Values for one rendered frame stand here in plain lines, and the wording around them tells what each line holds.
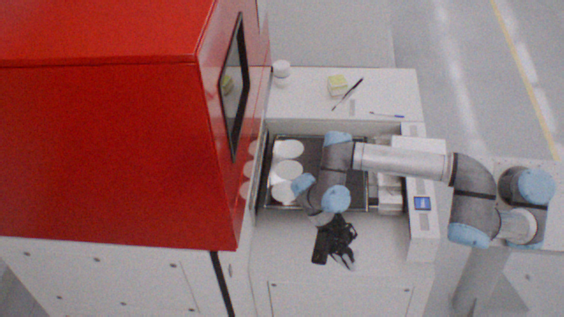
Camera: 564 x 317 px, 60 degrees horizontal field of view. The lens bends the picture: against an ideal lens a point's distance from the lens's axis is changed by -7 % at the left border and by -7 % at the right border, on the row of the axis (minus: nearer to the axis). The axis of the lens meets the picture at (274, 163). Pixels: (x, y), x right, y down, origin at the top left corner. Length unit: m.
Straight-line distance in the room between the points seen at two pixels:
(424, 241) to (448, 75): 2.43
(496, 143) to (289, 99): 1.74
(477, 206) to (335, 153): 0.40
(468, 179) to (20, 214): 1.18
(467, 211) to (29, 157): 1.08
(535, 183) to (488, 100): 2.08
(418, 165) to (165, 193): 0.66
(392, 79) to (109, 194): 1.39
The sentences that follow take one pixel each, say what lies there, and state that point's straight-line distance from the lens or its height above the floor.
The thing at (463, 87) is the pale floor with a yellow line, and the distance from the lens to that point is 3.89.
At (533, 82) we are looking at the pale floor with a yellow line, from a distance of 4.11.
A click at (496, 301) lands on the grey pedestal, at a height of 0.08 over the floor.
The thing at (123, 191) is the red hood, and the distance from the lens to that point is 1.22.
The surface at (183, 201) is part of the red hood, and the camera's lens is 1.19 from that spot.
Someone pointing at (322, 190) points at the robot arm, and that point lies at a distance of 1.41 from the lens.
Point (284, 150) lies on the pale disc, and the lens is 2.00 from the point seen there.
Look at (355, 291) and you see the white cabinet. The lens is 1.83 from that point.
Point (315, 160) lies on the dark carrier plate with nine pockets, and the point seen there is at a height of 0.90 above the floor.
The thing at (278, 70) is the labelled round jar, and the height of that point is 1.06.
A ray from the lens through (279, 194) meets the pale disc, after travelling 1.85.
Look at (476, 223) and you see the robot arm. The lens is 1.40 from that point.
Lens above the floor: 2.30
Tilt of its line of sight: 46 degrees down
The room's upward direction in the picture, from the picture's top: 6 degrees counter-clockwise
